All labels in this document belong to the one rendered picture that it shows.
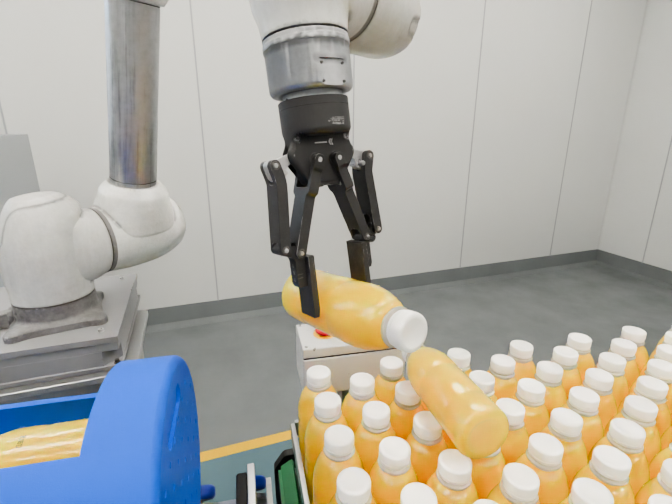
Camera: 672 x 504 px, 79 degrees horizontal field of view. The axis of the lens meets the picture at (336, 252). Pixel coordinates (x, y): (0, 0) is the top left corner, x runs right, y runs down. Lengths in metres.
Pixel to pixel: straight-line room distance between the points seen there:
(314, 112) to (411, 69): 3.22
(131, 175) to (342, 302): 0.71
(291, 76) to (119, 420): 0.36
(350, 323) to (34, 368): 0.73
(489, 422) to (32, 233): 0.86
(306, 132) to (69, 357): 0.72
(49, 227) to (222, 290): 2.50
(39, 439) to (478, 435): 0.50
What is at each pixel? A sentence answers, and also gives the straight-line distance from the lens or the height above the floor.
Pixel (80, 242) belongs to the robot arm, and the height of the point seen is 1.25.
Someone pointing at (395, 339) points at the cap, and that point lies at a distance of 0.39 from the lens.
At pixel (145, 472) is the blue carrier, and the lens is 0.43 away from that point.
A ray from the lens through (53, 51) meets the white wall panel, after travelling 3.24.
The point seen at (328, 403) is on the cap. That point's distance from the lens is 0.62.
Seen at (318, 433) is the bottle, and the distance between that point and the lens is 0.64.
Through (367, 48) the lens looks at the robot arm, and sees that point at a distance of 0.57.
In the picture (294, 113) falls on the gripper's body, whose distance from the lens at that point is 0.43.
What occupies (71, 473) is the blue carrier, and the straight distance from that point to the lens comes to 0.45.
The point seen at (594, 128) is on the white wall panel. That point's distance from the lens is 4.99.
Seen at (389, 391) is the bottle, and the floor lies 1.06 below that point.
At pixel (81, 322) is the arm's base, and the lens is 1.02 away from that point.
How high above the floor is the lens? 1.48
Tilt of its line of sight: 17 degrees down
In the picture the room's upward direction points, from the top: straight up
